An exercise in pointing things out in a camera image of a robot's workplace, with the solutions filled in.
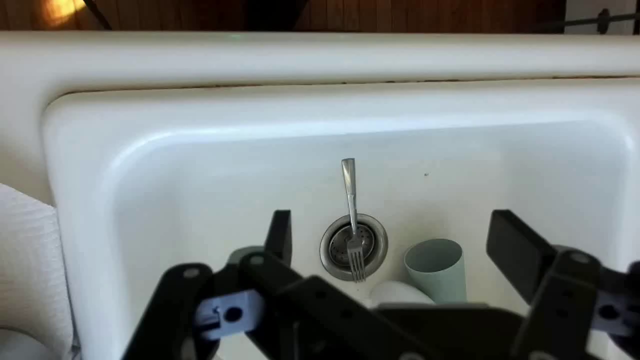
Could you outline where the steel sink drain strainer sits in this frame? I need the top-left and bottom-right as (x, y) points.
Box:
(318, 212), (390, 282)

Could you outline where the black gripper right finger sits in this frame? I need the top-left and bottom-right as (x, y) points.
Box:
(487, 208), (640, 360)

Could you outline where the white ceramic sink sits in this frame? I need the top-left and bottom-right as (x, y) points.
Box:
(0, 30), (640, 360)

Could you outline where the black tripod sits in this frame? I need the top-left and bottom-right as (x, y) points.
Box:
(553, 7), (640, 37)

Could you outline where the folded white paper towel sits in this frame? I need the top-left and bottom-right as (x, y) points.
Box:
(0, 183), (77, 360)

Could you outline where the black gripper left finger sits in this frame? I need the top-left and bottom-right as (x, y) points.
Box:
(122, 208), (429, 360)

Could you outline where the teal plastic cup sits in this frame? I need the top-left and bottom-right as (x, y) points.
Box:
(404, 237), (469, 307)

